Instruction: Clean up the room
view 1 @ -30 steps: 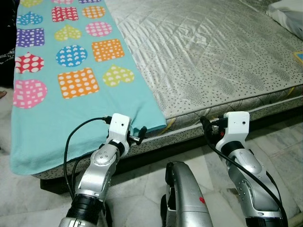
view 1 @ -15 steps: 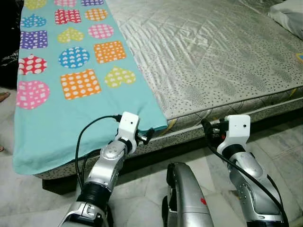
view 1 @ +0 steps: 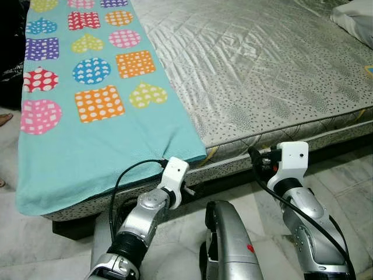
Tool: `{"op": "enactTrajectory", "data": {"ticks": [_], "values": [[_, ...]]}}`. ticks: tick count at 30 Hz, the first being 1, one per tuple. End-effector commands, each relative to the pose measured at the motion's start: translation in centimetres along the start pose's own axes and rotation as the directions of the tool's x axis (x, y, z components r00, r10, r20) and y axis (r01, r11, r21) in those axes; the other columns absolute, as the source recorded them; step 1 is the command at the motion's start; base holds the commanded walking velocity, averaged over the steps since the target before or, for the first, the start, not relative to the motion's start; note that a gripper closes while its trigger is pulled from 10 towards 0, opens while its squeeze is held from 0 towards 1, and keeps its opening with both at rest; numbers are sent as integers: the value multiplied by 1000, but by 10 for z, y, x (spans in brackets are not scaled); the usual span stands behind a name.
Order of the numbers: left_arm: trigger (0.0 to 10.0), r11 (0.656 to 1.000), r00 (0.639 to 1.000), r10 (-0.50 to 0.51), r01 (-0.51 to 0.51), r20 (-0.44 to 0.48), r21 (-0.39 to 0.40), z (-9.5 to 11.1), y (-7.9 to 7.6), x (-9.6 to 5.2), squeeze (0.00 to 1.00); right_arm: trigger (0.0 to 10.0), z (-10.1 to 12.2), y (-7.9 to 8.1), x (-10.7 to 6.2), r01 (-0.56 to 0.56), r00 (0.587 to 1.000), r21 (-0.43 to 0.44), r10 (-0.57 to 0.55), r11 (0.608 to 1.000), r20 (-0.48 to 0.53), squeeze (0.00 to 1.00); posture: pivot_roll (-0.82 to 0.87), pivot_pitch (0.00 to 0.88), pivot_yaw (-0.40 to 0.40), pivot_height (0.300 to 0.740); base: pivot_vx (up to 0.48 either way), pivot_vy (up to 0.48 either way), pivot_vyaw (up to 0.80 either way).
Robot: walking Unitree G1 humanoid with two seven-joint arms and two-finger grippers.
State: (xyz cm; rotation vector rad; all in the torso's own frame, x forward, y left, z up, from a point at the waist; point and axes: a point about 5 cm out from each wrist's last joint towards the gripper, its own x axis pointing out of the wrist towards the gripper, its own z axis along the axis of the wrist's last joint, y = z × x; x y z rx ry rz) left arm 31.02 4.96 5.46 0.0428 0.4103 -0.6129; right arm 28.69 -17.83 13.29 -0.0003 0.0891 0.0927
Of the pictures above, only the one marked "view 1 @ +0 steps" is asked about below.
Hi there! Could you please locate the teal blanket with colourful shapes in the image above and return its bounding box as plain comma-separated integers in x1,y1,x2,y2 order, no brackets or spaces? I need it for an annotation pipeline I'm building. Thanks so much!
15,0,208,216

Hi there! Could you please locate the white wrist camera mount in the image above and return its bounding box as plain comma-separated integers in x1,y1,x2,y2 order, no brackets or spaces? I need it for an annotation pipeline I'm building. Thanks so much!
274,141,310,188
157,156,191,209

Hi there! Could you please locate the beige pillow with small print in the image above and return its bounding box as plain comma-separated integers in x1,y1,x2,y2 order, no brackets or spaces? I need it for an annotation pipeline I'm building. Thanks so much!
330,0,373,49

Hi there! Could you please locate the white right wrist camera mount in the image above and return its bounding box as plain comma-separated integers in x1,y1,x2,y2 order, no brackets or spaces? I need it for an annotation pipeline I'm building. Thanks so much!
274,141,310,188

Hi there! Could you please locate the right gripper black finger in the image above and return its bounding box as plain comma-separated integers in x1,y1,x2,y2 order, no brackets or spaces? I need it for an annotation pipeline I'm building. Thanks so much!
247,146,264,173

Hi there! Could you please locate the beige quilted mattress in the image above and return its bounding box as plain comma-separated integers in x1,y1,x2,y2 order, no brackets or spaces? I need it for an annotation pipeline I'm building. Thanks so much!
44,0,373,222

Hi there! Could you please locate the black bag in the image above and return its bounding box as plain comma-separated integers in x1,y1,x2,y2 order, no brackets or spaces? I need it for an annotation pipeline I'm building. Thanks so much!
0,0,30,110

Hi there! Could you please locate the dark bed frame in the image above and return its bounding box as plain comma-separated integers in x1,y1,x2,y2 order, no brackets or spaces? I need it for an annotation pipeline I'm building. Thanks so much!
51,135,373,241

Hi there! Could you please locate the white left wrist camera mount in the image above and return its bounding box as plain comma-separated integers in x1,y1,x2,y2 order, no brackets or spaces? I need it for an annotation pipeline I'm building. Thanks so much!
157,156,191,209

